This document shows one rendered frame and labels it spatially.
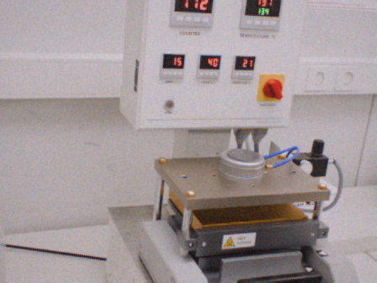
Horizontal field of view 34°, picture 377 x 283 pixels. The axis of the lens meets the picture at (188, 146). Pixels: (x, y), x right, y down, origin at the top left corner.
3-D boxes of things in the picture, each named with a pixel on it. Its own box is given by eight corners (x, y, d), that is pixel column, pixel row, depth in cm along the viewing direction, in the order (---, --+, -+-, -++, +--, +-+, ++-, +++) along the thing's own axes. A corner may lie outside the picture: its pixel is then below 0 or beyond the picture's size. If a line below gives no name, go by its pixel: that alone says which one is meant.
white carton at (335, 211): (249, 207, 173) (253, 184, 170) (314, 199, 183) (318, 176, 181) (273, 226, 163) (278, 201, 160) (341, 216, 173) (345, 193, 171)
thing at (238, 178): (141, 189, 122) (146, 128, 117) (278, 182, 133) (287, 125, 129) (182, 249, 101) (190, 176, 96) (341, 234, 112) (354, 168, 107)
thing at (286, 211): (167, 203, 117) (172, 157, 114) (269, 196, 125) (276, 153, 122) (199, 247, 102) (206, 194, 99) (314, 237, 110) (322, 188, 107)
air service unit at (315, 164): (264, 201, 134) (273, 138, 129) (321, 198, 139) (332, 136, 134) (275, 212, 129) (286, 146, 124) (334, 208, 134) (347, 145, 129)
